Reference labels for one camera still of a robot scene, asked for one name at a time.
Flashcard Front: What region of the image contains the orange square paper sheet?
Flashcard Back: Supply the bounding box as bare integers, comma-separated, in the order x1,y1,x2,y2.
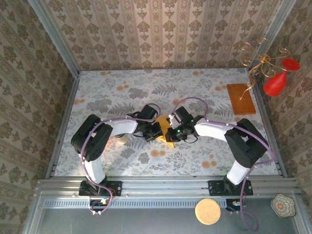
156,116,175,149

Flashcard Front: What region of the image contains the black base plate right arm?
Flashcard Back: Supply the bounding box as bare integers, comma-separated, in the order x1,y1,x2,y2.
208,179,254,196

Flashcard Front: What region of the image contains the black base plate left arm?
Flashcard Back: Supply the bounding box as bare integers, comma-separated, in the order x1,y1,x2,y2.
79,180,122,197

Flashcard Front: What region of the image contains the floral patterned table cover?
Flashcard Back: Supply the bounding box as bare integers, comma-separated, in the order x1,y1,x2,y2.
54,68,280,176

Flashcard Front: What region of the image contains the brown wooden board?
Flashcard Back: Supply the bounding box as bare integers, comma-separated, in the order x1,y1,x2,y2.
226,83,256,115

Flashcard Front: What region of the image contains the round cork coaster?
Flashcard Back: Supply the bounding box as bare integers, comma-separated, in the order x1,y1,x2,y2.
194,198,221,225

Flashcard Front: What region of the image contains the small black controller board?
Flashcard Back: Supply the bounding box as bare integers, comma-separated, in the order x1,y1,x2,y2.
88,198,110,212
225,198,247,212

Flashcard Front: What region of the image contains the grey metal shelf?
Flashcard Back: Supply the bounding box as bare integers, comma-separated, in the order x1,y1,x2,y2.
23,191,312,234

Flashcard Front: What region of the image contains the red wine glass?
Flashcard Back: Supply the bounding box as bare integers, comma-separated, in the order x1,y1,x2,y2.
262,58,301,97

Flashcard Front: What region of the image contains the red and gold ornament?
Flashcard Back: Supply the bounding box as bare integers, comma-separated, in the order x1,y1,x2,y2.
240,38,291,100

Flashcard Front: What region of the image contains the patterned decorative dish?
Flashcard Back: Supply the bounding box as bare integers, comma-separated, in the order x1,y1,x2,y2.
271,193,297,218

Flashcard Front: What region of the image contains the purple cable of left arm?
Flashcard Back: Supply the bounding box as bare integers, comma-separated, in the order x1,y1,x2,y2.
80,103,162,215

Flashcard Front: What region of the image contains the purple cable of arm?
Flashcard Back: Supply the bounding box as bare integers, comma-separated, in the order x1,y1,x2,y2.
172,97,276,232
80,103,162,215

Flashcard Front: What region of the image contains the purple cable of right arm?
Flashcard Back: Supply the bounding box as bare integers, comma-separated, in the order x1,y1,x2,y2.
172,97,276,232

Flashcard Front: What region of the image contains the long aluminium frame rail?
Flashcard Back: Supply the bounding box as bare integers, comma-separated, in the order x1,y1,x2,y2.
36,175,299,197

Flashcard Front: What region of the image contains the grey slotted cable duct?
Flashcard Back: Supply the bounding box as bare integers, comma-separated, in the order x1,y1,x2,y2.
42,197,229,209

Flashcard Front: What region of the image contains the aluminium side rail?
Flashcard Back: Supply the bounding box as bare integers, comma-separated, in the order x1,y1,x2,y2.
251,69,288,178
45,73,80,178

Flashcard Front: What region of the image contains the aluminium frame post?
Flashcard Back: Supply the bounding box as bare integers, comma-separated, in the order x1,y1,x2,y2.
252,0,297,74
27,0,80,77

